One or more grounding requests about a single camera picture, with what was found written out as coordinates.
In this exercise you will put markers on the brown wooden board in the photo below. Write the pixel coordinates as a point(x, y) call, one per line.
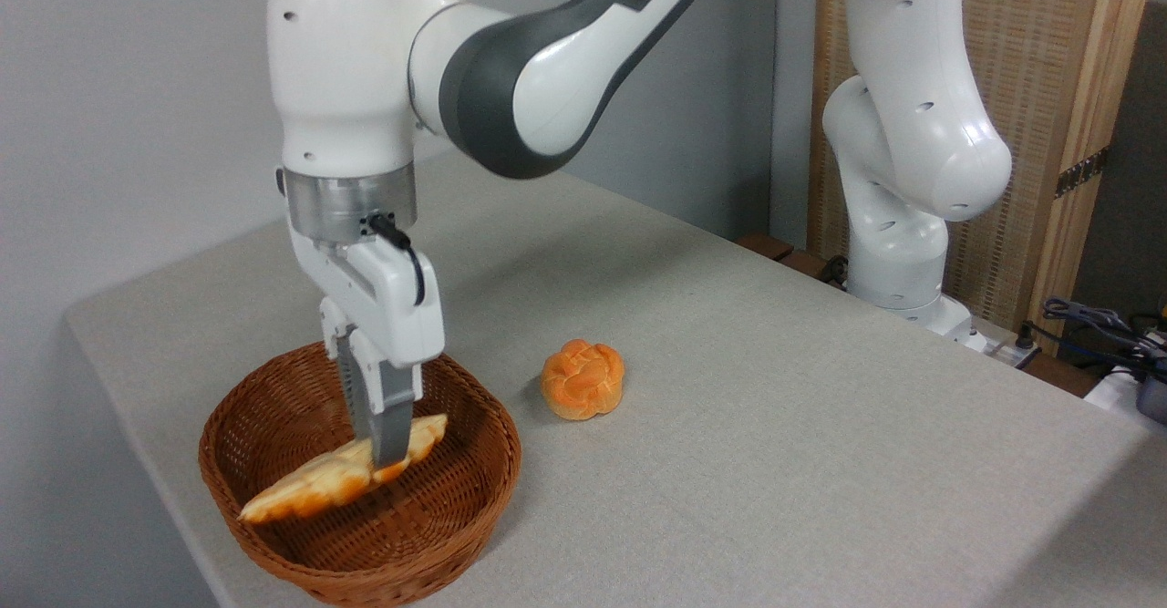
point(766, 245)

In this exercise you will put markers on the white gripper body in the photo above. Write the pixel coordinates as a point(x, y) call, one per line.
point(392, 307)

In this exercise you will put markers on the dark metal hinge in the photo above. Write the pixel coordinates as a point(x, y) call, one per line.
point(1083, 170)

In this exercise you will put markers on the wooden woven screen panel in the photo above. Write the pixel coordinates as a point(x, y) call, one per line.
point(1035, 43)

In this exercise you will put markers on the long braided bread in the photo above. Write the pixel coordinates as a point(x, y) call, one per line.
point(310, 485)

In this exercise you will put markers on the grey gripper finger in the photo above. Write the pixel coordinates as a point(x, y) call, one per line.
point(348, 371)
point(392, 417)

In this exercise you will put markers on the round orange bread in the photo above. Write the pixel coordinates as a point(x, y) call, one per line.
point(583, 380)

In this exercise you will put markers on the brown wicker basket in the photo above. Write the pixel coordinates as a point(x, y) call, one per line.
point(438, 517)

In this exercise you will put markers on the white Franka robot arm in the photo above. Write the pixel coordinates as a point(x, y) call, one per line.
point(912, 134)

